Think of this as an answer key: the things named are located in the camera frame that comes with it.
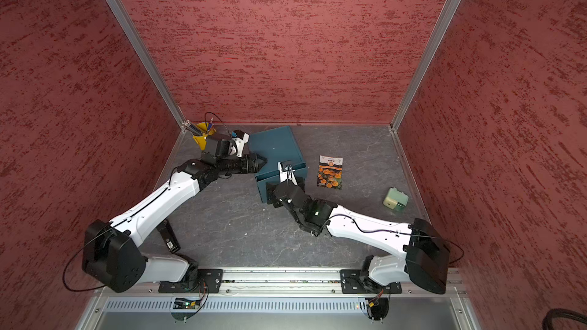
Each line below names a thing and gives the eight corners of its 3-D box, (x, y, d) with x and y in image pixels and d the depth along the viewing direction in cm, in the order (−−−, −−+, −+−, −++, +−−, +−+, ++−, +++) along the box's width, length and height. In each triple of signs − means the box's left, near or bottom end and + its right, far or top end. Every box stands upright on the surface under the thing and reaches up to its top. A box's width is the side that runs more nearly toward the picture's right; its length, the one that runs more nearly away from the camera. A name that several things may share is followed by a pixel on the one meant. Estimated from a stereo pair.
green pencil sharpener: (381, 204, 94) (385, 199, 90) (387, 190, 98) (391, 185, 94) (400, 214, 91) (405, 209, 88) (406, 200, 95) (410, 195, 92)
